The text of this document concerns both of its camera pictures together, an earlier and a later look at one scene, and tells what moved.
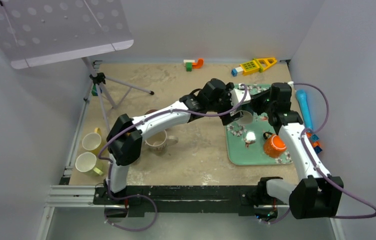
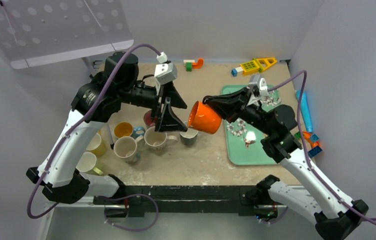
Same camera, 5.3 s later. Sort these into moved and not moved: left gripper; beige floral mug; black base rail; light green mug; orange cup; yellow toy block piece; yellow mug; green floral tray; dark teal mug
Moved: orange cup; left gripper; dark teal mug
Not moved: beige floral mug; yellow toy block piece; green floral tray; black base rail; yellow mug; light green mug
